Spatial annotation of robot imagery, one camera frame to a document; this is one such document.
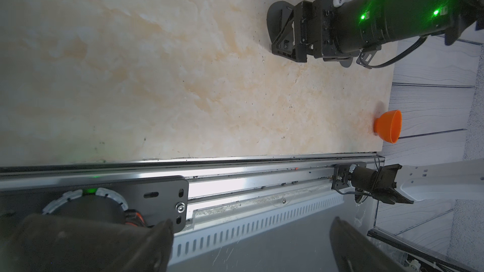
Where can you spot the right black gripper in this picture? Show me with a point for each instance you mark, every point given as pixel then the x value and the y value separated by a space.
pixel 314 32

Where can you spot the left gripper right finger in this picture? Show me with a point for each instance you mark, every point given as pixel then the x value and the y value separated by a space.
pixel 353 252

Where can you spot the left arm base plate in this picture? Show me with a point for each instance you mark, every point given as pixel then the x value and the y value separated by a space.
pixel 143 203

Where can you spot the aluminium rail frame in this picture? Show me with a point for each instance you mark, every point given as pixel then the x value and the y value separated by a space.
pixel 242 215

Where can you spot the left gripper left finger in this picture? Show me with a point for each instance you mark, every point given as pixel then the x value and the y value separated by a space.
pixel 55 243

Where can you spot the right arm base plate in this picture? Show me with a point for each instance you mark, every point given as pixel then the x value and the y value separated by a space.
pixel 341 176

